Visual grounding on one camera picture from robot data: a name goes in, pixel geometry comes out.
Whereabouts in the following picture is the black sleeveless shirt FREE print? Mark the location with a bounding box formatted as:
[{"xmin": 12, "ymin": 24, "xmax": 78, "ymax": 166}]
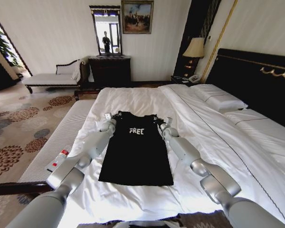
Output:
[{"xmin": 98, "ymin": 110, "xmax": 174, "ymax": 187}]

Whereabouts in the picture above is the white bed duvet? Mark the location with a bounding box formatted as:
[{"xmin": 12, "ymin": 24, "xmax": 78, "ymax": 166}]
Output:
[{"xmin": 66, "ymin": 83, "xmax": 285, "ymax": 222}]

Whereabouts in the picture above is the white ribbed bed bench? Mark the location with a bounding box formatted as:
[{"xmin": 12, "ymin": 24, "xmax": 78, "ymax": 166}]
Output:
[{"xmin": 18, "ymin": 99, "xmax": 96, "ymax": 184}]

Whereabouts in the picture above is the dark wooden dresser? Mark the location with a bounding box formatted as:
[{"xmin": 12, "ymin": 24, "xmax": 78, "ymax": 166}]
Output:
[{"xmin": 88, "ymin": 55, "xmax": 132, "ymax": 90}]

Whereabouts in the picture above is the dark wooden nightstand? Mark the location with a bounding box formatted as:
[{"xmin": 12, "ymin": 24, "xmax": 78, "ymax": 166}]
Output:
[{"xmin": 170, "ymin": 74, "xmax": 200, "ymax": 86}]

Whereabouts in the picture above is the white cloth on chaise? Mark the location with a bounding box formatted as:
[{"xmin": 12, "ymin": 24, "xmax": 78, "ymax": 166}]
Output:
[{"xmin": 71, "ymin": 60, "xmax": 83, "ymax": 81}]

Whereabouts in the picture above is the white pillow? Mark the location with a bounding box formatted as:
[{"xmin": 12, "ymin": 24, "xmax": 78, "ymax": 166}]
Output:
[
  {"xmin": 224, "ymin": 108, "xmax": 285, "ymax": 158},
  {"xmin": 189, "ymin": 84, "xmax": 249, "ymax": 112}
]

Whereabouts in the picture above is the clear bottle red label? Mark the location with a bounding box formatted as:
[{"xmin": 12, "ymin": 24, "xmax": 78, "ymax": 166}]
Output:
[{"xmin": 46, "ymin": 148, "xmax": 71, "ymax": 173}]

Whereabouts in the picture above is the person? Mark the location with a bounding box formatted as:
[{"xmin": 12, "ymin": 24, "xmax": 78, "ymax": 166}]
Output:
[{"xmin": 102, "ymin": 30, "xmax": 111, "ymax": 54}]

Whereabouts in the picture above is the table lamp cream shade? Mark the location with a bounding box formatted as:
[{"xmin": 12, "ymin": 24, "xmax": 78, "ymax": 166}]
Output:
[{"xmin": 182, "ymin": 37, "xmax": 206, "ymax": 72}]

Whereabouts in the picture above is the gold framed painting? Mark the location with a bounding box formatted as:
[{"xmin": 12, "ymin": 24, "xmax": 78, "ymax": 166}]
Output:
[{"xmin": 121, "ymin": 0, "xmax": 155, "ymax": 35}]

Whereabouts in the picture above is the black headboard gold trim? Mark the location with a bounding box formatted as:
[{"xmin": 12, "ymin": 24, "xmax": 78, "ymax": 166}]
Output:
[{"xmin": 205, "ymin": 48, "xmax": 285, "ymax": 140}]

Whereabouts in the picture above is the robot front shell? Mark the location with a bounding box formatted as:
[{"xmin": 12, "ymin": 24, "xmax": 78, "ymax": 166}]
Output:
[{"xmin": 76, "ymin": 219, "xmax": 181, "ymax": 228}]

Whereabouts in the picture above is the green potted plant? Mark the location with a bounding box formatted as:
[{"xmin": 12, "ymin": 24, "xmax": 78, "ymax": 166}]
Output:
[{"xmin": 0, "ymin": 26, "xmax": 20, "ymax": 67}]

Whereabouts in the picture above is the white chaise longue dark frame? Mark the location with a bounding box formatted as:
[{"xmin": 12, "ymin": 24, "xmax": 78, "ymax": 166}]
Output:
[{"xmin": 22, "ymin": 58, "xmax": 86, "ymax": 94}]

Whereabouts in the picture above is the dark framed wall mirror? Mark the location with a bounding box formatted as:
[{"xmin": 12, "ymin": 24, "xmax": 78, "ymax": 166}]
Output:
[{"xmin": 89, "ymin": 5, "xmax": 123, "ymax": 57}]

